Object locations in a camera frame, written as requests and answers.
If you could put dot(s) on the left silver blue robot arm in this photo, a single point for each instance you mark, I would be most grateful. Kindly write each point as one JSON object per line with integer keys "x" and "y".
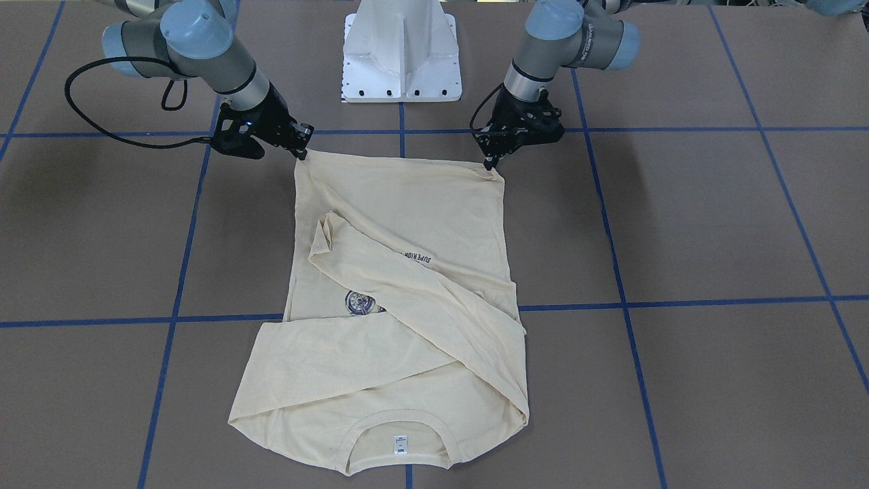
{"x": 557, "y": 34}

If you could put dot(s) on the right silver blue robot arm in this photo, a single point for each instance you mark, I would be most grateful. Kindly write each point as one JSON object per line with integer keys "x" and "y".
{"x": 183, "y": 40}

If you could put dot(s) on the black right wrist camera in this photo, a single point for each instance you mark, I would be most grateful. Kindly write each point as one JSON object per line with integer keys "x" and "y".
{"x": 234, "y": 137}

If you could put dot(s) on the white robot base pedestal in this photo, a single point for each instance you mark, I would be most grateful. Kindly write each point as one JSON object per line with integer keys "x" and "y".
{"x": 400, "y": 51}

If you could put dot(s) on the beige long-sleeve printed shirt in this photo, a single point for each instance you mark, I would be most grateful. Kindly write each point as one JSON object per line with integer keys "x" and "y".
{"x": 400, "y": 341}

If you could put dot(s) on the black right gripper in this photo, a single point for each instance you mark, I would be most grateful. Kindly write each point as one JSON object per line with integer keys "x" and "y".
{"x": 274, "y": 116}

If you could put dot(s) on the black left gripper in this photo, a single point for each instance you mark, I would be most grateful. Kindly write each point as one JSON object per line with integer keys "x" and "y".
{"x": 521, "y": 109}

